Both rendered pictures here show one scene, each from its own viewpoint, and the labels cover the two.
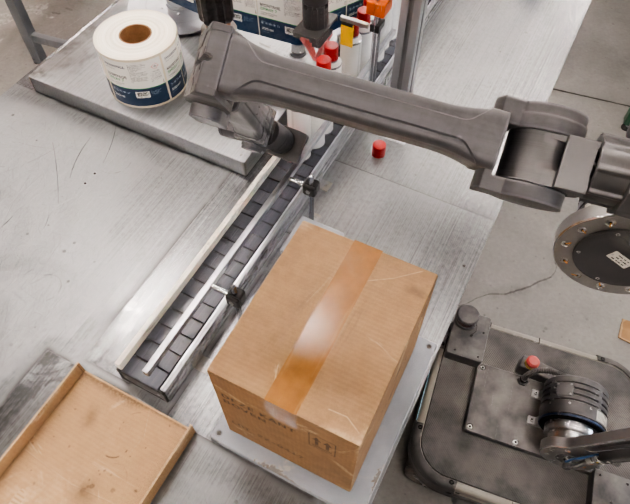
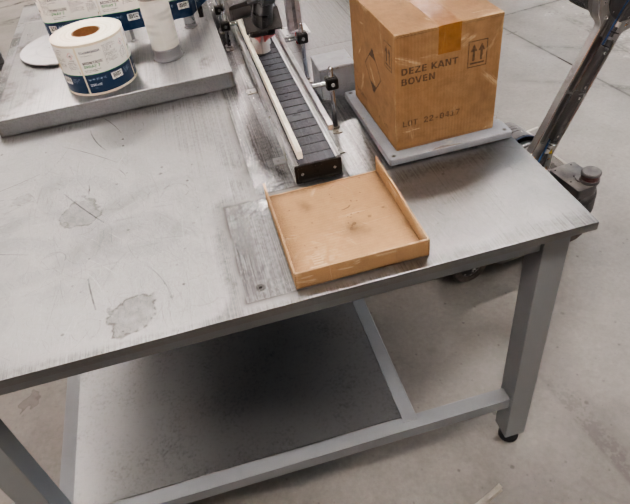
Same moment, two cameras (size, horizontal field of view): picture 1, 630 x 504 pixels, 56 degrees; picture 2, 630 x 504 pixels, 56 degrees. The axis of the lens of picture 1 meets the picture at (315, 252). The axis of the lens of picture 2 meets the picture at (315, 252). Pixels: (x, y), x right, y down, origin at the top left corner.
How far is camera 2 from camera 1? 1.15 m
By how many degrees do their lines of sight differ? 27
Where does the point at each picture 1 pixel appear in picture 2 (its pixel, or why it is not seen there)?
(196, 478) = (407, 182)
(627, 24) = not seen: hidden behind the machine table
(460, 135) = not seen: outside the picture
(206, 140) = (190, 76)
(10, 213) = (85, 185)
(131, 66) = (105, 45)
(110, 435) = (330, 203)
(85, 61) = (33, 96)
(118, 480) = (366, 211)
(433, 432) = not seen: hidden behind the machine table
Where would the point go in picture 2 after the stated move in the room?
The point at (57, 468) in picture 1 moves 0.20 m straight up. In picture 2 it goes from (320, 233) to (309, 148)
